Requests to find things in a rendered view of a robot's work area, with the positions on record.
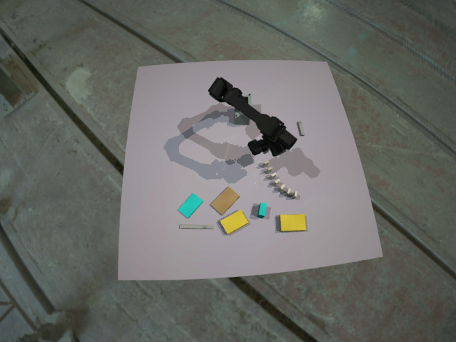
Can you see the yellow flat block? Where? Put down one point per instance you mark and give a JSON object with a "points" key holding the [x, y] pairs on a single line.
{"points": [[292, 223], [234, 222]]}

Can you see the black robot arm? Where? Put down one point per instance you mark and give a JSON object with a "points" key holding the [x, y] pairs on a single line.
{"points": [[271, 127]]}

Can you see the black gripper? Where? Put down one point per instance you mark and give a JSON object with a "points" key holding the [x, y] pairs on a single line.
{"points": [[258, 146]]}

